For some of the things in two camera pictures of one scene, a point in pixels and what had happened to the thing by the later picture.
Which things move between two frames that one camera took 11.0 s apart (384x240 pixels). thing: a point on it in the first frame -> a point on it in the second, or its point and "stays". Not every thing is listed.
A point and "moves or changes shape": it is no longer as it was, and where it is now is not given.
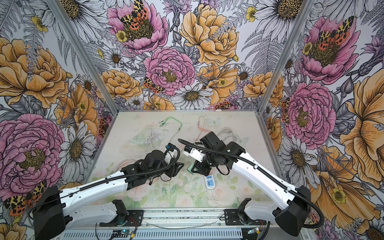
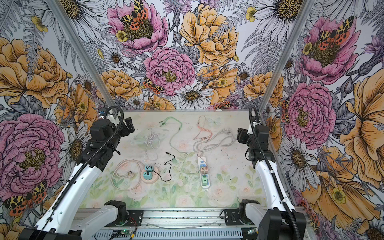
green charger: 189,168 -> 204,180
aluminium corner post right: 285,56 stays
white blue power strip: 210,181 moves or changes shape
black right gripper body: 209,161 -> 245,138
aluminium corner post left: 56,6 stays
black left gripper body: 168,169 -> 120,132
